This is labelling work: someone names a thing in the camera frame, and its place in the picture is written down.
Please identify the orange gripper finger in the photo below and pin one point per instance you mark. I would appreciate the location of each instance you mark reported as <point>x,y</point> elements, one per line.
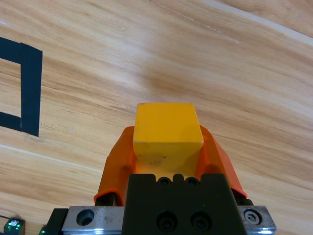
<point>217,161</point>
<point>117,166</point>

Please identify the yellow cube block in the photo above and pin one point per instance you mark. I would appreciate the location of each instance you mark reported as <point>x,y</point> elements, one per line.
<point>166,127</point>

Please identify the small black green-lit module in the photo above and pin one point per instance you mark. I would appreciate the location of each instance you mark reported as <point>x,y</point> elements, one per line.
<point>13,226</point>
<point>43,231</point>

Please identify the black tape square outline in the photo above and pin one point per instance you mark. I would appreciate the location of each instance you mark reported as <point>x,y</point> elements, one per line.
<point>30,93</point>

